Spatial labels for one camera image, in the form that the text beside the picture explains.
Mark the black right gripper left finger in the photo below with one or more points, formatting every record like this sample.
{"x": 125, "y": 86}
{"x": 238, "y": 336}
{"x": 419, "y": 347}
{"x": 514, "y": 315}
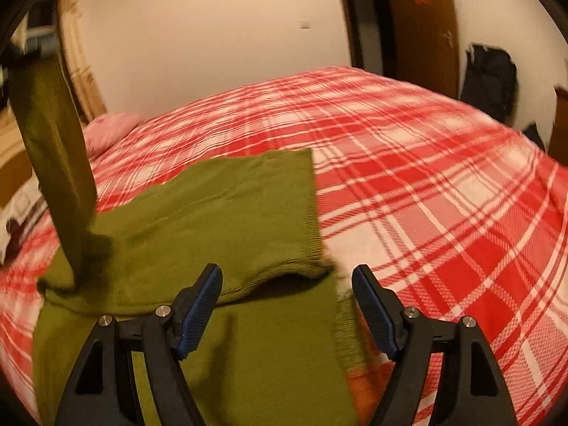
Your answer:
{"x": 101, "y": 389}

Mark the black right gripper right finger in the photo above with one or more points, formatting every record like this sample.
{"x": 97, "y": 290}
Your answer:
{"x": 471, "y": 389}

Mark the green striped knit sweater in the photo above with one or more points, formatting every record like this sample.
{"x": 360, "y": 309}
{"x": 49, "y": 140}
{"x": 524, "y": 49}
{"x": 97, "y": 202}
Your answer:
{"x": 229, "y": 180}

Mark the red white plaid bedspread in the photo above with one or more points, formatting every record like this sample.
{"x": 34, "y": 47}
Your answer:
{"x": 456, "y": 213}

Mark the white grey patterned pillow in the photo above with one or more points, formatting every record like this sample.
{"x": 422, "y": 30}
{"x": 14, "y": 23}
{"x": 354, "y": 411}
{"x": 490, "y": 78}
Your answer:
{"x": 19, "y": 217}

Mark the cream wooden headboard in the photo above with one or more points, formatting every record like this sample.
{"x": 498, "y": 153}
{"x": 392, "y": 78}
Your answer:
{"x": 15, "y": 165}

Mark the pink pillow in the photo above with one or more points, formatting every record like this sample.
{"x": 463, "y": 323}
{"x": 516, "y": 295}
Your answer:
{"x": 108, "y": 129}

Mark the brown wooden door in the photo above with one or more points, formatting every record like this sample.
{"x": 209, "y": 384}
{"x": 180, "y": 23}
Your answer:
{"x": 426, "y": 42}

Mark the beige patterned curtain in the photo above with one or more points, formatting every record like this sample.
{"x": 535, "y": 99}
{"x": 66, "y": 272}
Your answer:
{"x": 80, "y": 70}

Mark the black bag on wall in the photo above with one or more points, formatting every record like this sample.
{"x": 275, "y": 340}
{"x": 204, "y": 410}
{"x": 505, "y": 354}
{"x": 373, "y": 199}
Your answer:
{"x": 490, "y": 82}

